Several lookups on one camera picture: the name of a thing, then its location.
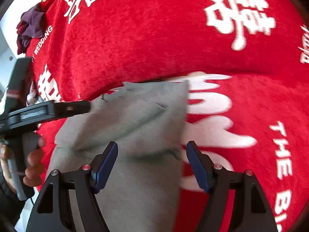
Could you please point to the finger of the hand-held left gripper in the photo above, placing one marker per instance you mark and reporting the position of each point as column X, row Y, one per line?
column 72, row 107

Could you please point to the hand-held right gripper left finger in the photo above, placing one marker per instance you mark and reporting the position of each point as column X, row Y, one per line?
column 106, row 164

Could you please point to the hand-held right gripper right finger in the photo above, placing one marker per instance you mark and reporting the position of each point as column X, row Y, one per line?
column 198, row 166

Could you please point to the grey knit garment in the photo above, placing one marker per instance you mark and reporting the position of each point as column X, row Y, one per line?
column 135, row 135

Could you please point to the person's left forearm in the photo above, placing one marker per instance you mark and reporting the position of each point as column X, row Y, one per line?
column 8, row 203

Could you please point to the purple clothes pile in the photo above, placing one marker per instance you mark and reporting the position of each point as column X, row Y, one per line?
column 31, row 26

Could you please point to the person's left hand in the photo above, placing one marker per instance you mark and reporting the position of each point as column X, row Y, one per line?
column 33, row 164

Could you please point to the red printed blanket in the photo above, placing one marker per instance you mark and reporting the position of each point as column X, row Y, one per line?
column 169, row 41

